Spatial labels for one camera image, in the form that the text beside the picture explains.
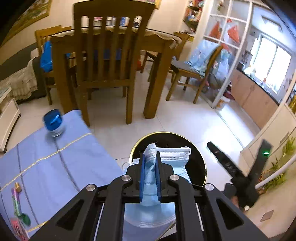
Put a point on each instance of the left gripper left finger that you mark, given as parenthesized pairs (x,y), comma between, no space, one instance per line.
(96,213)

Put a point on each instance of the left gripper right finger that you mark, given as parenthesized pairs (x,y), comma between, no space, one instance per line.
(203,213)

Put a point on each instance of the light blue face mask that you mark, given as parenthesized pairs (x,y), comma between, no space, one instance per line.
(150,212)

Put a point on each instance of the purple green tube wrapper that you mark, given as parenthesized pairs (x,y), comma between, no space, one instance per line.
(15,192)

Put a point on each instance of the red snack packet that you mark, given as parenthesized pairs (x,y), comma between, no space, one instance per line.
(19,229)

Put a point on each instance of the white round trash bin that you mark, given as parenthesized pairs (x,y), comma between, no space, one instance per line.
(176,151)

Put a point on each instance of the person right hand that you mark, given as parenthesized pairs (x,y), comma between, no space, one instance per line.
(234,200)

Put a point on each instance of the green potted plant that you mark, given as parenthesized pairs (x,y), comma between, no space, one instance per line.
(287,152)

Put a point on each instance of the blue tablecloth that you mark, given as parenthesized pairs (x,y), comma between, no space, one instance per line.
(52,170)

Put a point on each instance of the blue lidded glass jar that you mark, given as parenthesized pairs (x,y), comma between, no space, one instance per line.
(54,123)

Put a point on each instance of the white tv cabinet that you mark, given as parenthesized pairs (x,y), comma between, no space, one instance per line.
(10,113)

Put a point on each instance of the wooden chair with blue cushion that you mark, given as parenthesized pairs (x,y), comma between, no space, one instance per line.
(194,72)

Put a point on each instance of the dark sofa with lace cover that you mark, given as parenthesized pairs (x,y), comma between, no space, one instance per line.
(23,74)

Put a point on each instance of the blue plastic bag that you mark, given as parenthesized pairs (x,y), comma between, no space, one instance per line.
(46,61)

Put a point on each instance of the wooden dining table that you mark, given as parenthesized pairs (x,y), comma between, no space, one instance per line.
(64,67)

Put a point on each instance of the wooden dining chair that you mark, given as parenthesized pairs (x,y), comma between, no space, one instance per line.
(107,47)

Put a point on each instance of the wooden side chair left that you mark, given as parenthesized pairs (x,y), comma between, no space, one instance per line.
(41,37)

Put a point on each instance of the white glass partition frame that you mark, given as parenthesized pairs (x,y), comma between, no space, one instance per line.
(227,25)

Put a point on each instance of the framed wall painting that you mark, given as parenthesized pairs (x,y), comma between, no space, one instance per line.
(37,11)

